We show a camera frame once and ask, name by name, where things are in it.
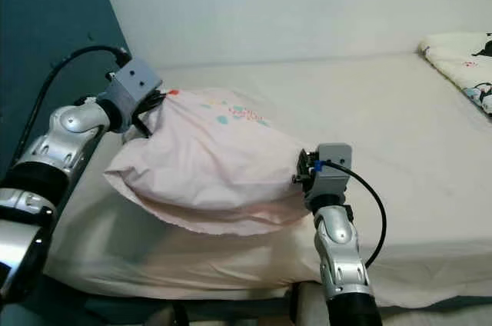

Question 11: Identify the pink patterned pillow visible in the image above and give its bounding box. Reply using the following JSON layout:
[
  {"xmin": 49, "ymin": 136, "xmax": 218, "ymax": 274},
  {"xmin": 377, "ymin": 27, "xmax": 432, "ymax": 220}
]
[{"xmin": 104, "ymin": 88, "xmax": 316, "ymax": 236}]

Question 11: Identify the cream cartoon print quilt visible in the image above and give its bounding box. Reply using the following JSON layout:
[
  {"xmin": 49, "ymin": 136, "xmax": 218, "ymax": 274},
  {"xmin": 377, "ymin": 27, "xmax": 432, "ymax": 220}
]
[{"xmin": 419, "ymin": 32, "xmax": 492, "ymax": 117}]

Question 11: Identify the beige bed sheet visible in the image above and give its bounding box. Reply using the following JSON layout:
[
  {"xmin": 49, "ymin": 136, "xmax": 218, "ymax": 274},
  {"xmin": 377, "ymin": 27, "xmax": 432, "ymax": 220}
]
[{"xmin": 42, "ymin": 53, "xmax": 492, "ymax": 311}]

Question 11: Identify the teal upholstered headboard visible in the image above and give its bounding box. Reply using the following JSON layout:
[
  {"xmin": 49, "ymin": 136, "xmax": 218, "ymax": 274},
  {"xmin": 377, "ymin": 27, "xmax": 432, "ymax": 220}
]
[{"xmin": 0, "ymin": 0, "xmax": 130, "ymax": 219}]

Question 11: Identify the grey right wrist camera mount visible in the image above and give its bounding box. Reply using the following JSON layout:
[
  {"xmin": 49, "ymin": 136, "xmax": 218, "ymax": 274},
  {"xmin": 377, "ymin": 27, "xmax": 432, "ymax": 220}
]
[{"xmin": 304, "ymin": 143, "xmax": 353, "ymax": 211}]

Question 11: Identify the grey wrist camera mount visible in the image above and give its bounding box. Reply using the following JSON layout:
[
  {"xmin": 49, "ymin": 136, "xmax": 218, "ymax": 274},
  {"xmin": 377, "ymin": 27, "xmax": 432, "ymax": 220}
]
[
  {"xmin": 104, "ymin": 57, "xmax": 164, "ymax": 123},
  {"xmin": 304, "ymin": 143, "xmax": 353, "ymax": 211}
]

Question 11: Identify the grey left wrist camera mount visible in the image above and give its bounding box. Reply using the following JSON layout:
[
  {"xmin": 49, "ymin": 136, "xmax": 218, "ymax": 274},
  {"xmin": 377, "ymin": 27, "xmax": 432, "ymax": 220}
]
[{"xmin": 104, "ymin": 57, "xmax": 164, "ymax": 123}]

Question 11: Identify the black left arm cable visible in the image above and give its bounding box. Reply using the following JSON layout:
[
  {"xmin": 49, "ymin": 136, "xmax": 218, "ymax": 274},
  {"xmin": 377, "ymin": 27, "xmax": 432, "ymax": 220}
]
[{"xmin": 12, "ymin": 44, "xmax": 131, "ymax": 169}]

